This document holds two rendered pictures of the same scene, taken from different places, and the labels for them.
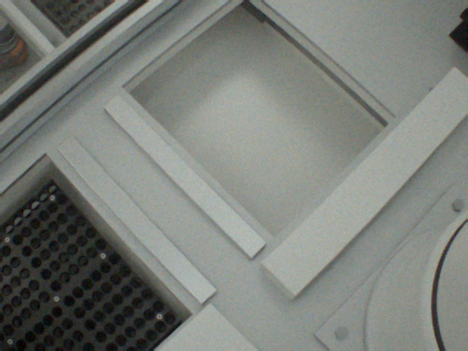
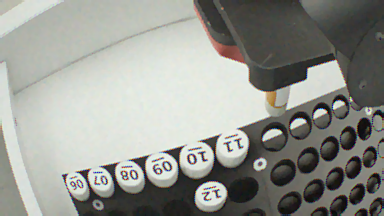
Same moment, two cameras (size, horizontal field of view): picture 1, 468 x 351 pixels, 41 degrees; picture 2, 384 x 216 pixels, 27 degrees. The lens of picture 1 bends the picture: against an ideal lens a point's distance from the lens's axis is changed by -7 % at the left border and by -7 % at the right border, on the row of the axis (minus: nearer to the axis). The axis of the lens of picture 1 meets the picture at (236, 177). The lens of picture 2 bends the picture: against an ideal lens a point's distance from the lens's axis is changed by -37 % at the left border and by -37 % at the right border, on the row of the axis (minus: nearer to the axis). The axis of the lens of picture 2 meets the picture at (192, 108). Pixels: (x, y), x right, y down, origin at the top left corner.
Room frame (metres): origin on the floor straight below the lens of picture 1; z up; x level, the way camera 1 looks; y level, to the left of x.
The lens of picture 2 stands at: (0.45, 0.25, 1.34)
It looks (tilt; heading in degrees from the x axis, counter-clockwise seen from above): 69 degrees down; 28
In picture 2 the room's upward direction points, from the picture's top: 2 degrees clockwise
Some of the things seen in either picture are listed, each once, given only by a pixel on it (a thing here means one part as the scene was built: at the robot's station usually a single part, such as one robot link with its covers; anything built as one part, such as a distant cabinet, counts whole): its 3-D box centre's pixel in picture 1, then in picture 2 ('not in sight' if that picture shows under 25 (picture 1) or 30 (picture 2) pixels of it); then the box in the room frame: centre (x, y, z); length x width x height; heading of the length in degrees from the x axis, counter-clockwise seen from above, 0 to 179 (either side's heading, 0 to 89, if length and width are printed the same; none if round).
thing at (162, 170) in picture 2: not in sight; (162, 182); (0.57, 0.32, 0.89); 0.01 x 0.01 x 0.05
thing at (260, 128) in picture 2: not in sight; (254, 147); (0.60, 0.30, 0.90); 0.18 x 0.02 x 0.01; 138
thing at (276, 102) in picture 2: not in sight; (278, 82); (0.61, 0.29, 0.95); 0.01 x 0.01 x 0.05
